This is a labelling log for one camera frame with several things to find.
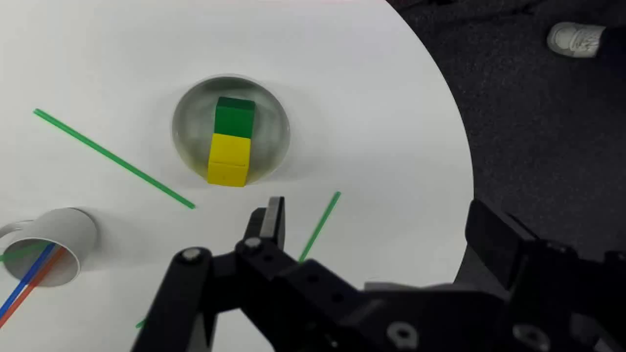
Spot white ceramic mug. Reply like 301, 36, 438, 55
0, 206, 101, 290

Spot blue straw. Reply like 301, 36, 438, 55
0, 243, 58, 321

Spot long green straw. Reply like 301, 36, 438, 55
31, 108, 197, 212

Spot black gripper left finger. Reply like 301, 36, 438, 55
128, 196, 367, 352

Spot white rounded object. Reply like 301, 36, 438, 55
545, 20, 608, 61

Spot yellow toy block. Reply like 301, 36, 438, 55
205, 132, 254, 190

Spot orange straw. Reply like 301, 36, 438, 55
0, 247, 68, 331

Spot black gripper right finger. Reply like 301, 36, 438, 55
453, 198, 626, 352

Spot green toy block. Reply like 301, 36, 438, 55
213, 97, 256, 142

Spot white ceramic bowl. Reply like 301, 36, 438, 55
170, 75, 291, 187

